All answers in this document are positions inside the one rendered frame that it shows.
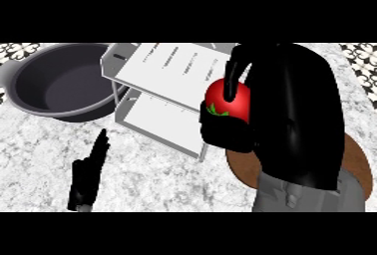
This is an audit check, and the dark grey pot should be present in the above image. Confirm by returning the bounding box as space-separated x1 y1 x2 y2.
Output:
0 43 130 124

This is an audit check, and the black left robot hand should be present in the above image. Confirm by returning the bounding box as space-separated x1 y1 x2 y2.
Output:
66 127 112 212

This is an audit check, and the white tiered wire basket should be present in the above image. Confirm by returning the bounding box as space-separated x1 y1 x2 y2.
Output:
99 43 252 163

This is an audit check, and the round brown cutting board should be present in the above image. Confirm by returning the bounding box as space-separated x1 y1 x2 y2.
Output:
224 132 374 202

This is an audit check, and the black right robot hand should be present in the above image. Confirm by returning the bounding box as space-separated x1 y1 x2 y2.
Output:
198 43 347 191

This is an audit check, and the red tomato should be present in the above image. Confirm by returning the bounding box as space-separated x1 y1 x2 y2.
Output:
202 78 252 126

